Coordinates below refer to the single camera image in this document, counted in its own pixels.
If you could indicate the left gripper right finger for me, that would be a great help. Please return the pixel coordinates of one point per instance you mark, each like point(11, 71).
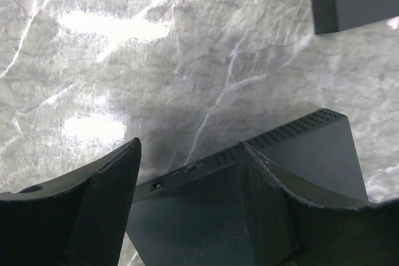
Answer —
point(292, 221)

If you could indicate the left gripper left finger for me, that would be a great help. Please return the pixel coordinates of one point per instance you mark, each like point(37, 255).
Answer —
point(78, 218)

